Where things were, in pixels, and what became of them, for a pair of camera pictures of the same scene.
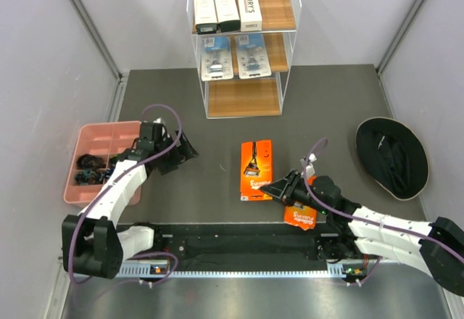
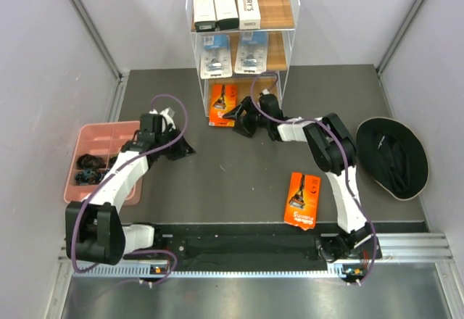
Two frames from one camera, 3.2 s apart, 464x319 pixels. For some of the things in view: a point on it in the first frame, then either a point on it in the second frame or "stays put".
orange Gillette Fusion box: x=256 y=170 → x=224 y=100
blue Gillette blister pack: x=251 y=56 stays put
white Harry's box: x=205 y=14 stays put
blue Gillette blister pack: x=217 y=57 stays put
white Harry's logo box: x=249 y=8 stays put
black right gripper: x=285 y=188 → x=246 y=129
